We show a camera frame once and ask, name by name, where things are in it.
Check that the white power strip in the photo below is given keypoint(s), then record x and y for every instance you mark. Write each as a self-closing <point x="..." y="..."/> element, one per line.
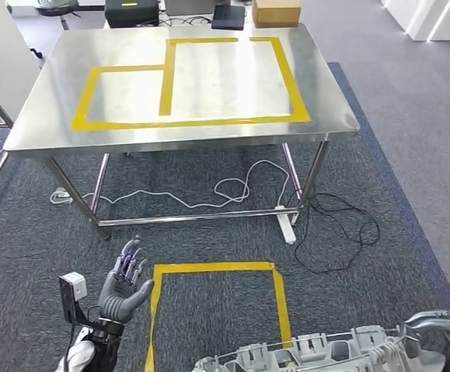
<point x="286" y="226"/>

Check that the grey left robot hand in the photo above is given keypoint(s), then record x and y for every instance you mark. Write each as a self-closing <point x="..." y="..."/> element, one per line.
<point x="120" y="298"/>

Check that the stainless steel workbench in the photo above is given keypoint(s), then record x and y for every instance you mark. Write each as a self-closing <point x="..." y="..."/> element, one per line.
<point x="54" y="102"/>

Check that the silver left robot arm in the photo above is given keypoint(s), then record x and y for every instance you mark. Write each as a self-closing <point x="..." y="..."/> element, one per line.
<point x="79" y="354"/>

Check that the black carrying case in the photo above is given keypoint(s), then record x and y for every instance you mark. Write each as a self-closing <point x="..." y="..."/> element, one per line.
<point x="132" y="13"/>

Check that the brown cardboard box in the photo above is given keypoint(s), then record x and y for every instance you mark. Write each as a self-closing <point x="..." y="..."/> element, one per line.
<point x="276" y="14"/>

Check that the dark flat box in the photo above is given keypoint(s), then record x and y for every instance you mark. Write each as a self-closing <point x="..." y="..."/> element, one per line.
<point x="228" y="18"/>

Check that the grey plastic wheel hubcap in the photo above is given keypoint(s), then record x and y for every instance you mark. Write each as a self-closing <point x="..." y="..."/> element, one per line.
<point x="306" y="354"/>

